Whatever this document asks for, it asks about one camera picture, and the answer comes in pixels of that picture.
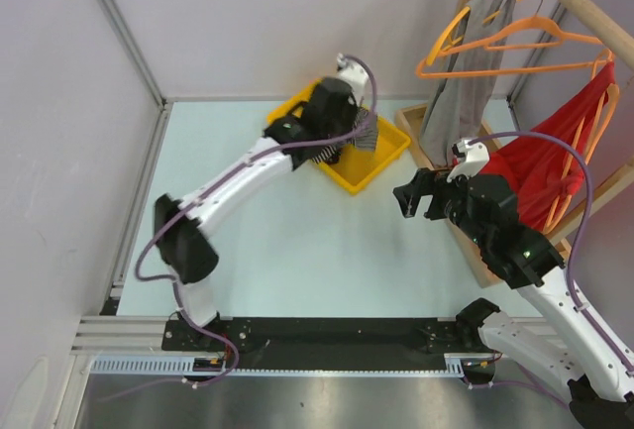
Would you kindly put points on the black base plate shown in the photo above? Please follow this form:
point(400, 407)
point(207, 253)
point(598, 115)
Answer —
point(357, 339)

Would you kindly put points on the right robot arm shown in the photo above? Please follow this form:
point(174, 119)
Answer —
point(589, 376)

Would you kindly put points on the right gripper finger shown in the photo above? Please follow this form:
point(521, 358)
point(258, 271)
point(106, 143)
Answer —
point(408, 197)
point(423, 181)

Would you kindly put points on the red tank top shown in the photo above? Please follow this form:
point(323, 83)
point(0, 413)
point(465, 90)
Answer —
point(538, 171)

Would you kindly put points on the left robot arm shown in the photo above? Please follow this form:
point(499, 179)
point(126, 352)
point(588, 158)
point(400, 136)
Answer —
point(184, 227)

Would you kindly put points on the striped tank top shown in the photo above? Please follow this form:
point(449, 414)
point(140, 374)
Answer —
point(364, 140)

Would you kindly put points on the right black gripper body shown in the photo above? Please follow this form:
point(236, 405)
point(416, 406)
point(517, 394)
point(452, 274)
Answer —
point(449, 199)

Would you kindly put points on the orange hanger with red top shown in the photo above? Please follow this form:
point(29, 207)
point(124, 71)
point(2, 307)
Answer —
point(601, 117)

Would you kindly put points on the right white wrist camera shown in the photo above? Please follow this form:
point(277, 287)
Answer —
point(471, 157)

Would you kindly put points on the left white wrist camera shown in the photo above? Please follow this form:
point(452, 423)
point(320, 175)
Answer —
point(350, 71)

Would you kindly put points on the yellow plastic tray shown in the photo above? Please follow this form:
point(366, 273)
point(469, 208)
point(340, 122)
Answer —
point(366, 161)

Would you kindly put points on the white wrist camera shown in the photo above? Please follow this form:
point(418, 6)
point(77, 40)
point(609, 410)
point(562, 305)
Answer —
point(350, 71)
point(471, 157)

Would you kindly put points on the white cable duct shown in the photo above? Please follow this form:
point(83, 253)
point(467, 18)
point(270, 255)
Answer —
point(439, 365)

